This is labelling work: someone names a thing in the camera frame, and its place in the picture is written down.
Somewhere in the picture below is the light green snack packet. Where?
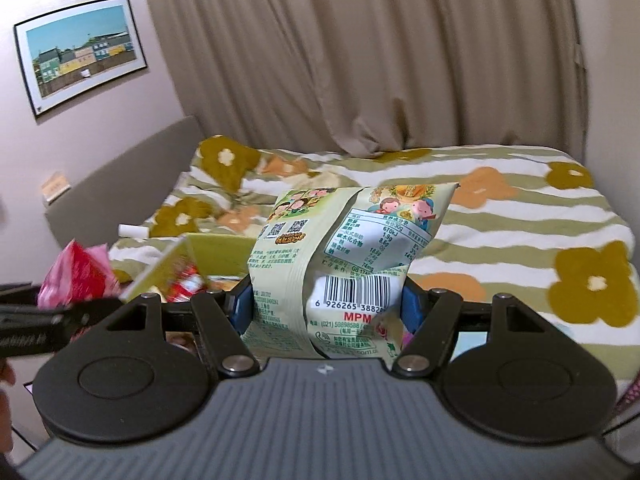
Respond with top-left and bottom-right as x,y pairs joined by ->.
240,182 -> 461,362

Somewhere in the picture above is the red snack bag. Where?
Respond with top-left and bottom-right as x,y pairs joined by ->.
150,262 -> 236,305

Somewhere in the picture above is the green floral blanket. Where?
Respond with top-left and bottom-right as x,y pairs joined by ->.
107,135 -> 640,403

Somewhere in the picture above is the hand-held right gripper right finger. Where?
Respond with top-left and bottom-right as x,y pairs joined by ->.
391,279 -> 557,377

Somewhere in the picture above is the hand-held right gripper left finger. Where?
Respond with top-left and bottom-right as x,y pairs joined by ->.
97,277 -> 262,377

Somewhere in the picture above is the green cardboard box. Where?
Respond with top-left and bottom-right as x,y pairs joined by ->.
120,232 -> 257,307

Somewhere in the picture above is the beige curtain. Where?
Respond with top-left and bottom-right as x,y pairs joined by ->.
135,0 -> 587,160

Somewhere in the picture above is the framed houses picture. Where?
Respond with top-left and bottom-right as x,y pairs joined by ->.
12,0 -> 149,121

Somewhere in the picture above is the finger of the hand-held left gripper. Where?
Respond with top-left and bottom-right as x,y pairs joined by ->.
52,296 -> 124,337

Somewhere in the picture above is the beige wall tag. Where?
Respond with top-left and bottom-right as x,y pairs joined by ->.
41,172 -> 72,207

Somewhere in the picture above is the grey bed headboard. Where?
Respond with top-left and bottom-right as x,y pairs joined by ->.
44,115 -> 207,247

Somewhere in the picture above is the pink snack packet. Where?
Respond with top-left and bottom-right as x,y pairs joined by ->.
37,241 -> 123,312

